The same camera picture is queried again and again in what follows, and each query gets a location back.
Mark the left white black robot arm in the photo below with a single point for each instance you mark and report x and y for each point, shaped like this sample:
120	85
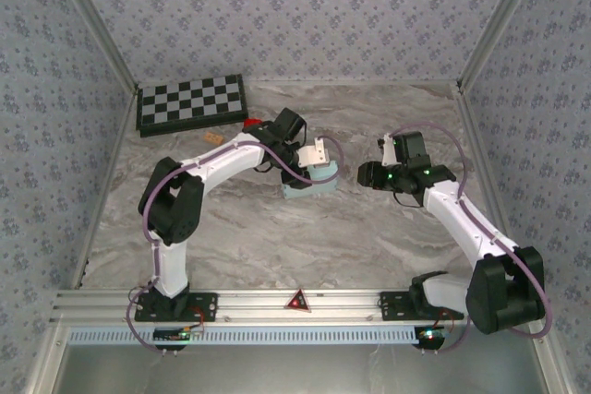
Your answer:
171	205

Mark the black grey chessboard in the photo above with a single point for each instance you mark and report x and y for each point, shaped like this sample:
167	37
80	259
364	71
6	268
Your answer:
191	103

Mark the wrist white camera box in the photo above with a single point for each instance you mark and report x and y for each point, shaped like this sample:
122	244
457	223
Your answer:
388	151
314	151

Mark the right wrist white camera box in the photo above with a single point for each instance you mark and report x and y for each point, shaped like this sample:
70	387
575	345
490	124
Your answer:
388	151

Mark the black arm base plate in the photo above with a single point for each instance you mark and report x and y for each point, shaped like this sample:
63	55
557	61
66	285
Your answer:
392	306
203	306

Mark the small circuit board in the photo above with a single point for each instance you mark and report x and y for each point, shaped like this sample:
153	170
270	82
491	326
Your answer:
175	336
429	336

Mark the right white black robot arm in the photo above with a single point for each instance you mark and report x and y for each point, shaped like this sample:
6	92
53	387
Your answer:
503	292

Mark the light blue paper box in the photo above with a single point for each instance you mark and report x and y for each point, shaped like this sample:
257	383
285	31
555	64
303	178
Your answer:
323	182

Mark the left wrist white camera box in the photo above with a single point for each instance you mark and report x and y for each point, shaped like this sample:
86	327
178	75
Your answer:
314	151

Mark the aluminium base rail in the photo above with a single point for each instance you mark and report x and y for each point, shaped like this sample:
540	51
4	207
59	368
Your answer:
332	308

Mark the small red block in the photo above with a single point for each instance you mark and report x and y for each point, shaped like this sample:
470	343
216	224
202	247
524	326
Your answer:
251	123

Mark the small orange block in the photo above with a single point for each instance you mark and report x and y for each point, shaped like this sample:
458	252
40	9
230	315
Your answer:
213	138

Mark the aluminium frame post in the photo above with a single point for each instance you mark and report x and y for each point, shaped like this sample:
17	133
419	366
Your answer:
92	20
503	20

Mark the grey metal panel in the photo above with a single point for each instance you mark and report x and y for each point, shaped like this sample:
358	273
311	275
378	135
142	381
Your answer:
300	368

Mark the aluminium side rail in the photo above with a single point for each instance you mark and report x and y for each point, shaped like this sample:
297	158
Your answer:
480	145
108	172

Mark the red black triangle emblem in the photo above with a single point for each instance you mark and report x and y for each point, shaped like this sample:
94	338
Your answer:
297	302

